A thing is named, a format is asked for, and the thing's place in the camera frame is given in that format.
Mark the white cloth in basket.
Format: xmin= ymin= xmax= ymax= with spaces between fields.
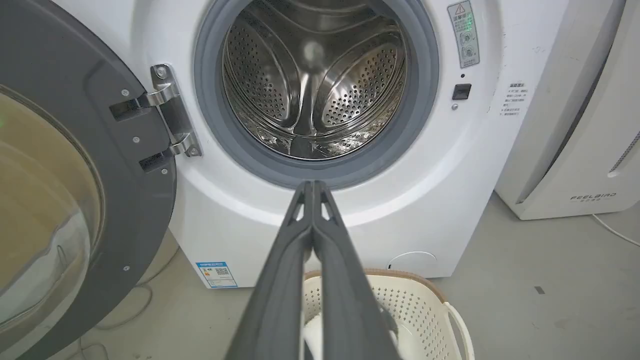
xmin=303 ymin=315 xmax=401 ymax=360

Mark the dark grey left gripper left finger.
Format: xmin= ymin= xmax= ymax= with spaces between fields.
xmin=224 ymin=180 xmax=314 ymax=360

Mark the thin white floor cable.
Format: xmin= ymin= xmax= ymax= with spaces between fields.
xmin=75 ymin=247 xmax=181 ymax=360

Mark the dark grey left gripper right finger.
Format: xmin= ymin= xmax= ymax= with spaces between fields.
xmin=312 ymin=180 xmax=403 ymax=360

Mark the white power cable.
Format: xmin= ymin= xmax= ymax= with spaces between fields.
xmin=592 ymin=214 xmax=640 ymax=248

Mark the grey washing machine door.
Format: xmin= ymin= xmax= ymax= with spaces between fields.
xmin=0 ymin=0 xmax=178 ymax=360

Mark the white air purifier appliance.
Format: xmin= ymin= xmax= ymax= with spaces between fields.
xmin=494 ymin=0 xmax=640 ymax=221

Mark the white front-load washing machine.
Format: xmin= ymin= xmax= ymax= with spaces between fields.
xmin=52 ymin=0 xmax=571 ymax=290

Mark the white perforated laundry basket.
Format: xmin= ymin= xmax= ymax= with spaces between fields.
xmin=302 ymin=270 xmax=476 ymax=360

